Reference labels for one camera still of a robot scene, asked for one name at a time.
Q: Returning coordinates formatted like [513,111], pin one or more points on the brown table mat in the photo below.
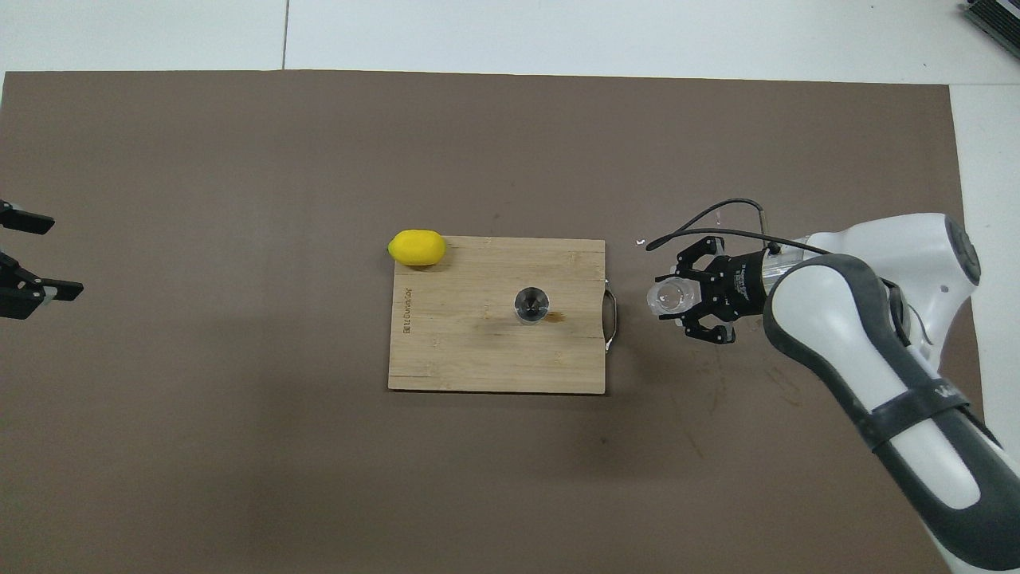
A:
[239,446]

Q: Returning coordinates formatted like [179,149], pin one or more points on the small clear glass cup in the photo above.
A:
[671,298]

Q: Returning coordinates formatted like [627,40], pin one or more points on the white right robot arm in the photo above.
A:
[876,335]

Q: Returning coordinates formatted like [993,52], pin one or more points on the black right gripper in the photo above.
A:
[741,285]

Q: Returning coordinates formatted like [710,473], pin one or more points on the wooden cutting board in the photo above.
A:
[462,351]

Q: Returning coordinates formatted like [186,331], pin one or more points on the yellow lemon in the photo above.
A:
[417,248]

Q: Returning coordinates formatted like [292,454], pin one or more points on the grey ribbed device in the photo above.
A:
[996,20]

